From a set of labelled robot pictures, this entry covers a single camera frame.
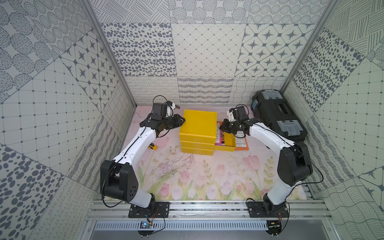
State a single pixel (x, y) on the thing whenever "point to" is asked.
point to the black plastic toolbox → (273, 109)
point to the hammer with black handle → (176, 106)
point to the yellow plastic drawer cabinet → (197, 132)
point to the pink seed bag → (219, 140)
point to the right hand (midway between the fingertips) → (220, 129)
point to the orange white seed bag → (241, 144)
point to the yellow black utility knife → (152, 146)
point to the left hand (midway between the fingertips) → (183, 118)
